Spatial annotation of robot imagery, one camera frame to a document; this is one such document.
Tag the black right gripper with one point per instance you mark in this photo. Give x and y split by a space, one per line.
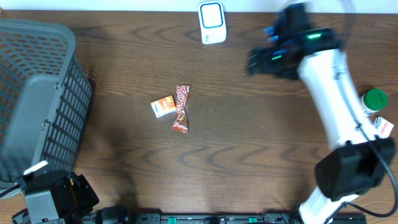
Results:
263 64

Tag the green lid white jar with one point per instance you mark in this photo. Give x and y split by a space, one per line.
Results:
373 101

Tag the white blue medicine box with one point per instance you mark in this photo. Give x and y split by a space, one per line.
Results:
383 126

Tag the orange chocolate bar wrapper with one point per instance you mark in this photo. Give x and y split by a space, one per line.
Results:
181 122

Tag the small orange snack packet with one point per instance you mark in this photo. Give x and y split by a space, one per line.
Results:
163 106

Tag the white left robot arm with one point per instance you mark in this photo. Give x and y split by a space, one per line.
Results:
55 197

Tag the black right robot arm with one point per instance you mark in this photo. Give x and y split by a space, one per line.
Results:
359 157

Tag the white barcode scanner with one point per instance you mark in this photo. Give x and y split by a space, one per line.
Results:
212 22

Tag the grey plastic basket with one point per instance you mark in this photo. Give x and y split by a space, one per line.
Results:
45 99

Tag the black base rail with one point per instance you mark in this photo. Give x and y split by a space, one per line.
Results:
119 214

